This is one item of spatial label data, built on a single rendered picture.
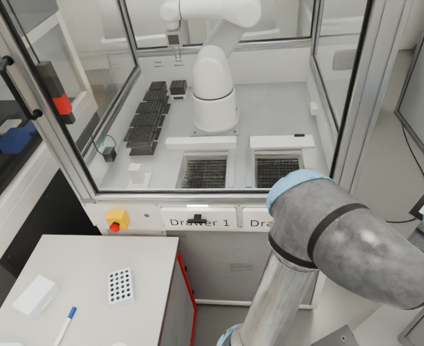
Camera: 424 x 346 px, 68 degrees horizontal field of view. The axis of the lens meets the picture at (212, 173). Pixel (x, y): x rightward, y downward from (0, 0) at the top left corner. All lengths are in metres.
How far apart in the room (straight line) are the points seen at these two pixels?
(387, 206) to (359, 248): 2.13
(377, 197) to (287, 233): 2.11
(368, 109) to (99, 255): 1.10
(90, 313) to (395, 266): 1.04
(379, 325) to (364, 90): 1.41
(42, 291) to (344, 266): 1.11
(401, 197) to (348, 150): 1.68
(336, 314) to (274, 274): 1.45
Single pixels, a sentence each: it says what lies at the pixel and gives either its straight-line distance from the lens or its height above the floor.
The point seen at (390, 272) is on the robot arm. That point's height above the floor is 1.45.
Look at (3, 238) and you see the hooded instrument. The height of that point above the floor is 0.86.
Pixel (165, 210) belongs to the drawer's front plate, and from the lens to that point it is 1.22.
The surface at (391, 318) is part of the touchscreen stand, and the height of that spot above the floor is 0.04.
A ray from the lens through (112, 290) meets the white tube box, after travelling 1.27.
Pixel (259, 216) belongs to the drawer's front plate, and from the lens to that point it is 1.19.
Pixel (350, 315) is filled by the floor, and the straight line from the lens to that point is 2.05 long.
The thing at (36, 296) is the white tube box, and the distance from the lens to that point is 1.36.
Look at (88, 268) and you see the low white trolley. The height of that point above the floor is 0.76.
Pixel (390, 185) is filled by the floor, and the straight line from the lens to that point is 2.73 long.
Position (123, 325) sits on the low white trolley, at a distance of 1.22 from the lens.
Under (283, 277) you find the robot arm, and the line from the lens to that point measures 0.59.
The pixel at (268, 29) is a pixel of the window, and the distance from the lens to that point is 0.82.
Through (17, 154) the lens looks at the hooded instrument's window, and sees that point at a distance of 1.63.
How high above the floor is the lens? 1.83
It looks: 43 degrees down
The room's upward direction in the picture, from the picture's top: 8 degrees counter-clockwise
